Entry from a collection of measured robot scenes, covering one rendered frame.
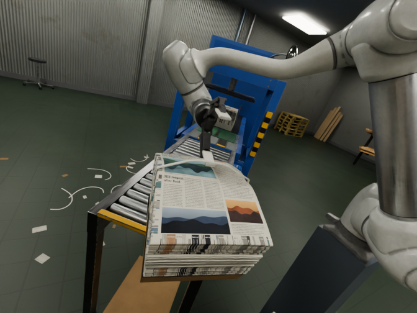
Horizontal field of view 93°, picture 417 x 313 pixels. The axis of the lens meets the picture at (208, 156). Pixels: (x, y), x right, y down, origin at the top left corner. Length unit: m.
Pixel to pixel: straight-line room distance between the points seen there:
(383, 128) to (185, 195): 0.52
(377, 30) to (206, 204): 0.52
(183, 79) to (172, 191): 0.42
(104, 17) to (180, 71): 5.59
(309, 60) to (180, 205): 0.59
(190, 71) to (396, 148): 0.62
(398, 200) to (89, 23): 6.22
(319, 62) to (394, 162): 0.35
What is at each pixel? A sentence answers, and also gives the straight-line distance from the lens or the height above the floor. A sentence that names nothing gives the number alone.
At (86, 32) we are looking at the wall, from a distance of 6.28.
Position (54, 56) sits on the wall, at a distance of 6.39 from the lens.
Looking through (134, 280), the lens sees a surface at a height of 0.00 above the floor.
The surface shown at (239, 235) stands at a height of 1.15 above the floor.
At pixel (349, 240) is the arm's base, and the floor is 1.03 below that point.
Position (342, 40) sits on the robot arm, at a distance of 0.76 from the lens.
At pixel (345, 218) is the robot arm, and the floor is 1.09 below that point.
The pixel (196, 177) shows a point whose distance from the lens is 0.56.
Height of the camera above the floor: 1.46
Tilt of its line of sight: 23 degrees down
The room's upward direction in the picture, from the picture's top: 18 degrees clockwise
